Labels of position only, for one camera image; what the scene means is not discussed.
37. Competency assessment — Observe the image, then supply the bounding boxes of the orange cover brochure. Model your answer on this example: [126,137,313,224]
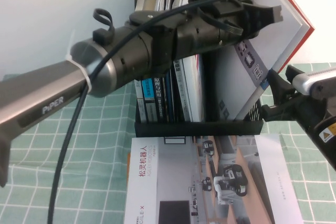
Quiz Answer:
[127,152,132,185]

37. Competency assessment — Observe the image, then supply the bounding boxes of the cyan spine paperback book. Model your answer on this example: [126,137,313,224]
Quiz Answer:
[141,0,158,123]

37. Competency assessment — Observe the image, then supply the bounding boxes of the black looped cable strap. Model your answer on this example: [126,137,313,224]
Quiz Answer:
[93,8,115,46]

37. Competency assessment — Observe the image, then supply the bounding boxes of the red cover brochure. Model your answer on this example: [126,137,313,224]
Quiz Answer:
[269,0,316,72]

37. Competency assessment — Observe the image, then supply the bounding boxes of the white spine paperback book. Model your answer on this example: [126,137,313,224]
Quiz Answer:
[134,0,149,123]

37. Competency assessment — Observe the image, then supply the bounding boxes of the dark blue spine tall book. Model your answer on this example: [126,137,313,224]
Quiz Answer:
[156,0,176,123]

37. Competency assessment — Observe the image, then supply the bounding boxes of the grey-white spine car book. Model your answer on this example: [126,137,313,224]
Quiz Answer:
[171,0,193,123]

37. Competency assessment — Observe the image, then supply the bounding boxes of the green checkered tablecloth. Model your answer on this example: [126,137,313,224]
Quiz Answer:
[0,62,336,224]

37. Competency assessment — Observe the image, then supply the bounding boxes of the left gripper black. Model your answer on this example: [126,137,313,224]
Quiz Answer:
[214,0,284,39]

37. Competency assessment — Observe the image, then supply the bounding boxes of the black perforated book holder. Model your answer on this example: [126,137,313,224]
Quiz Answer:
[133,0,265,138]

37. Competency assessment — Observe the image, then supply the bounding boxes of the office photo cover brochure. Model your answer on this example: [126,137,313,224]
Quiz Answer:
[123,133,304,224]

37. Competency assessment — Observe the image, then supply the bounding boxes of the white zip tie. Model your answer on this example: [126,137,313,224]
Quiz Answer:
[65,31,92,91]

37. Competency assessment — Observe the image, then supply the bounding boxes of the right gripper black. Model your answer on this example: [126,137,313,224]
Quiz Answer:
[261,67,328,128]

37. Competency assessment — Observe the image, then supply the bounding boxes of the black ribbon wire bundle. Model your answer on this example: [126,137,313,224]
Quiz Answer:
[198,7,244,36]

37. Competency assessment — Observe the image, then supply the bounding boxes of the black camera cable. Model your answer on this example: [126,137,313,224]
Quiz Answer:
[47,0,293,224]

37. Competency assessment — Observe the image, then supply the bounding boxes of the white magazine red blue letters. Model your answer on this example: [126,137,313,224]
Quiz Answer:
[180,0,207,123]

